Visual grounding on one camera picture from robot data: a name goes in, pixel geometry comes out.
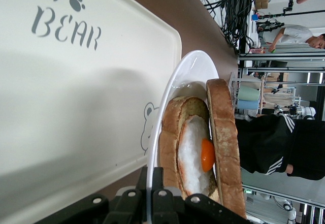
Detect fried egg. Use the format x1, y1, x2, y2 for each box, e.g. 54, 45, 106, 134
177, 115, 216, 196

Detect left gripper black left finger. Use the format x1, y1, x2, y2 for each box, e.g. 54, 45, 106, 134
103, 167, 148, 224

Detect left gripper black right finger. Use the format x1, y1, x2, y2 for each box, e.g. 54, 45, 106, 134
151, 167, 183, 224

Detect round white plate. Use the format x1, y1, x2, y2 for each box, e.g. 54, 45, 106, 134
146, 50, 220, 224

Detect light blue cup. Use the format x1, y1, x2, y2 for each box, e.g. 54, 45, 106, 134
237, 99, 260, 111

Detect person in white shirt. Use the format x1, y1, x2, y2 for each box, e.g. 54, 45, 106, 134
263, 24, 325, 51

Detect pale green cup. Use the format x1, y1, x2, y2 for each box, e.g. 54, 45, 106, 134
237, 85, 261, 102

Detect metal shelf frame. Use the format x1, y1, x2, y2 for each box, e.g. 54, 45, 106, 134
238, 52, 325, 87

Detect person in black tracksuit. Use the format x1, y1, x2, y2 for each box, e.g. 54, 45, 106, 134
235, 113, 325, 181

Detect brown bread slice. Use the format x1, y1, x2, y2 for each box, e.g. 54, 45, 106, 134
206, 78, 247, 219
159, 96, 220, 204

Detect tangled black cables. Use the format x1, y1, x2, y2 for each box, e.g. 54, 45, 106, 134
187, 0, 254, 54

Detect white wire rack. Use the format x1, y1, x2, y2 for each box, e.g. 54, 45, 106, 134
228, 71, 265, 115

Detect background white robot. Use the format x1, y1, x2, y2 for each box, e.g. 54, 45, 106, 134
274, 104, 317, 120

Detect cream bear print tray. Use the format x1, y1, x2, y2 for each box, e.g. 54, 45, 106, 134
0, 0, 182, 224

